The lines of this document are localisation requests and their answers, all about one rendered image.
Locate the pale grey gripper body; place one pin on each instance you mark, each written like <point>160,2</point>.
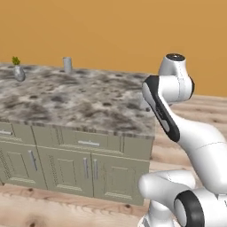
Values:
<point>144,103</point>

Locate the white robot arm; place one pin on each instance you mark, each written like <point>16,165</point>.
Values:
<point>204,147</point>

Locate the wide olive drawer front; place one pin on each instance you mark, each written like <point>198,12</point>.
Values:
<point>109,143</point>

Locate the glass cup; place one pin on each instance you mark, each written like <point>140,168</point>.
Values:
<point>67,64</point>

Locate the narrow olive drawer front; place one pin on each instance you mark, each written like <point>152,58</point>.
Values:
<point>20,133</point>

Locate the olive cupboard door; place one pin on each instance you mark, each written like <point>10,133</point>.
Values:
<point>121,180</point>
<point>17,165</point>
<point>66,171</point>

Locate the grey vase with green plant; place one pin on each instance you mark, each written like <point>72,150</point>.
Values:
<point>19,74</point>

